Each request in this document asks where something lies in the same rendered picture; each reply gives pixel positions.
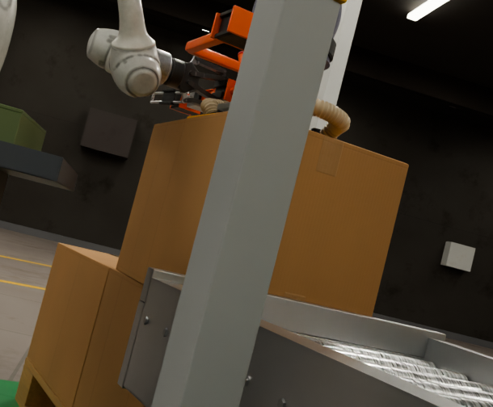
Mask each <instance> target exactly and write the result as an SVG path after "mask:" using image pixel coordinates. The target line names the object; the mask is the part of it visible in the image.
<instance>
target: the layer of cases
mask: <svg viewBox="0 0 493 407"><path fill-rule="evenodd" d="M118 259H119V256H116V255H113V254H106V253H103V252H99V251H95V250H89V249H85V248H81V247H77V246H74V245H67V244H63V243H60V242H59V243H58V244H57V250H56V253H55V256H54V259H53V264H52V268H51V271H50V274H49V277H48V282H47V286H46V288H45V292H44V297H43V300H42V304H41V306H40V312H39V315H38V318H37V322H36V327H35V330H34V333H33V336H32V341H31V345H30V348H29V351H28V354H27V357H28V359H29V360H30V361H31V363H32V364H33V365H34V367H35V368H36V370H37V371H38V372H39V373H40V374H41V376H42V377H43V378H44V380H45V381H46V383H47V384H48V386H49V387H50V388H51V389H52V390H53V392H54V393H55V394H56V396H57V397H58V399H59V400H60V401H61V403H62V404H63V405H64V406H65V407H145V406H144V405H143V404H142V403H141V402H140V401H139V400H138V399H137V398H136V397H135V396H134V395H133V394H132V393H130V392H129V391H128V390H127V389H126V388H122V387H121V386H119V385H118V383H117V382H118V379H119V376H120V370H121V367H122V363H123V361H124V355H125V351H126V349H127V345H128V342H129V336H130V334H131V330H132V327H133V321H134V318H135V315H136V311H137V306H138V303H139V300H140V297H141V292H142V288H143V285H144V284H142V283H140V282H138V281H136V280H135V279H133V278H131V277H129V276H127V275H126V274H124V273H122V272H120V271H118V270H117V269H116V265H117V263H118Z"/></svg>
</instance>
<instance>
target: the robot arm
mask: <svg viewBox="0 0 493 407"><path fill-rule="evenodd" d="M117 2H118V9H119V19H120V28H119V31H117V30H114V29H108V28H97V29H96V30H95V31H94V32H93V33H92V34H91V37H90V39H89V40H88V43H87V49H86V55H87V57H88V58H89V59H90V60H91V61H92V62H94V63H95V64H96V65H97V66H98V67H100V68H102V69H105V70H106V71H107V72H108V73H110V74H111V75H112V78H113V80H114V82H115V84H116V85H117V86H118V87H119V88H120V90H121V91H123V92H124V93H125V94H127V95H129V96H131V97H134V98H137V97H148V96H150V95H152V94H153V93H154V92H155V91H156V90H157V89H158V87H159V86H160V85H162V84H163V85H165V86H169V87H172V88H174V89H176V90H178V91H179V92H180V93H181V94H182V99H181V103H192V104H195V105H198V106H200V104H201V102H202V100H199V99H194V98H191V97H190V95H188V94H186V93H187V92H189V91H191V90H192V91H194V92H196V93H197V94H199V95H201V96H203V97H204V98H206V99H208V98H211V99H218V98H217V97H216V96H214V95H212V94H210V93H209V92H208V91H206V90H204V89H202V88H201V87H200V86H198V85H199V80H200V78H202V79H207V80H213V81H221V80H224V79H226V80H227V82H228V77H227V76H226V72H227V71H226V70H225V69H223V68H221V67H219V66H217V65H214V64H212V63H210V62H207V61H205V60H203V59H202V58H199V57H196V56H193V57H192V60H191V61H190V62H184V61H181V60H179V59H176V58H174V57H172V56H171V54H170V53H168V52H165V51H162V50H160V49H158V48H156V44H155V40H153V39H152V38H151V37H150V36H149V35H148V33H147V31H146V28H145V20H144V15H143V9H142V4H141V0H117ZM16 11H17V0H0V71H1V68H2V66H3V63H4V60H5V58H6V54H7V51H8V48H9V45H10V42H11V37H12V33H13V29H14V25H15V17H16ZM194 65H200V66H202V67H205V68H206V69H209V70H212V71H213V72H215V73H219V74H220V76H219V75H214V74H209V73H201V72H198V70H197V69H196V67H195V66H194ZM219 100H220V99H219ZM221 100H224V99H223V98H221Z"/></svg>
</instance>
